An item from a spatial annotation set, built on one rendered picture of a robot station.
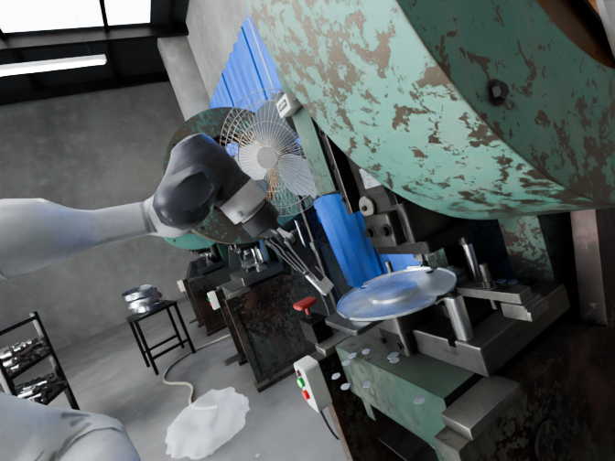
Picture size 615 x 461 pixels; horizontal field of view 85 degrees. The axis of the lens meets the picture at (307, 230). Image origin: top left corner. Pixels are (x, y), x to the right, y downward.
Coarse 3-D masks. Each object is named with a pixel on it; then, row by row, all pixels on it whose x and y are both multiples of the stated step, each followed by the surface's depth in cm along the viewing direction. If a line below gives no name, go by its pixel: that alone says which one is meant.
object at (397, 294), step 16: (400, 272) 95; (416, 272) 91; (448, 272) 82; (368, 288) 91; (384, 288) 85; (400, 288) 81; (416, 288) 78; (432, 288) 76; (448, 288) 73; (352, 304) 84; (368, 304) 80; (384, 304) 77; (400, 304) 74; (416, 304) 71; (432, 304) 68; (368, 320) 71
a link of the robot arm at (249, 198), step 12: (252, 180) 65; (264, 180) 72; (240, 192) 62; (252, 192) 63; (264, 192) 67; (228, 204) 63; (240, 204) 63; (252, 204) 63; (228, 216) 65; (240, 216) 62; (252, 216) 65
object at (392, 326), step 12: (420, 312) 79; (336, 324) 75; (348, 324) 73; (360, 324) 71; (372, 324) 70; (384, 324) 81; (396, 324) 76; (408, 324) 77; (384, 336) 83; (396, 336) 78; (408, 336) 77; (396, 348) 80; (408, 348) 77
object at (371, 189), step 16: (368, 176) 82; (368, 192) 84; (384, 192) 79; (368, 208) 84; (384, 208) 81; (400, 208) 76; (416, 208) 77; (368, 224) 84; (384, 224) 78; (400, 224) 78; (416, 224) 77; (432, 224) 79; (448, 224) 81; (384, 240) 80; (400, 240) 77; (416, 240) 76
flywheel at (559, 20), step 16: (544, 0) 47; (560, 0) 49; (592, 0) 56; (608, 0) 44; (560, 16) 48; (576, 16) 50; (608, 16) 44; (576, 32) 50; (592, 32) 52; (608, 32) 45; (592, 48) 52; (608, 64) 53
